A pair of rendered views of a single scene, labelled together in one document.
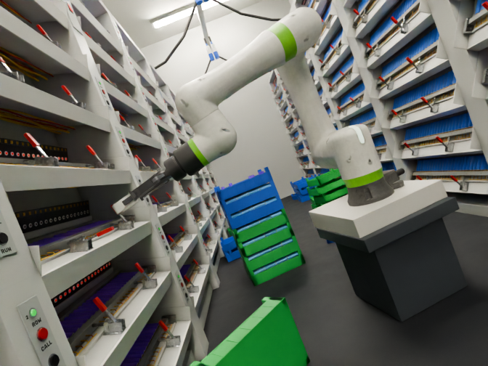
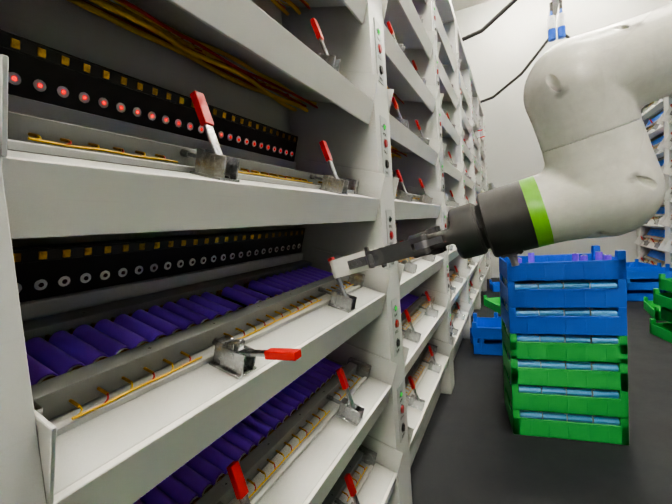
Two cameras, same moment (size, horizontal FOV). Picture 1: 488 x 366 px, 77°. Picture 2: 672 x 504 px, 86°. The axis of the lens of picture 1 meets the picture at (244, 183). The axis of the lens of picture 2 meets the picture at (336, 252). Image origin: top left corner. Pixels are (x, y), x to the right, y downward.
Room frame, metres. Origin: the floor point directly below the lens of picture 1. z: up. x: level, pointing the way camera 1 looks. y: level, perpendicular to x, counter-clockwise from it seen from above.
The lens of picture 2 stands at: (0.39, 0.12, 0.68)
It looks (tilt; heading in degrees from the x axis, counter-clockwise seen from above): 4 degrees down; 27
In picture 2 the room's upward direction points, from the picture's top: 4 degrees counter-clockwise
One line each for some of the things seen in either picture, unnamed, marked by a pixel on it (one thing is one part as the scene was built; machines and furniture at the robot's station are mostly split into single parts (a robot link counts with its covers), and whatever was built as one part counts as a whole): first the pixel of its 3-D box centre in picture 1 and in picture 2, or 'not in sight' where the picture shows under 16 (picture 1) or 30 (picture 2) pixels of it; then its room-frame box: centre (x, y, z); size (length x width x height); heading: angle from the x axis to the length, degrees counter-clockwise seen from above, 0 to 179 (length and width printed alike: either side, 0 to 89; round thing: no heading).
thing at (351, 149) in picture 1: (352, 155); not in sight; (1.02, -0.37, 0.49); 0.16 x 0.13 x 0.19; 11
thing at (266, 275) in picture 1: (273, 263); (559, 409); (1.71, 0.01, 0.04); 0.30 x 0.20 x 0.08; 99
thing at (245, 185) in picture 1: (242, 184); (554, 262); (1.71, 0.01, 0.52); 0.30 x 0.20 x 0.08; 99
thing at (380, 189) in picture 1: (379, 183); not in sight; (1.03, -0.43, 0.37); 0.26 x 0.15 x 0.06; 111
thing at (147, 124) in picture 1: (149, 155); (415, 170); (1.84, 0.46, 0.88); 0.20 x 0.09 x 1.76; 90
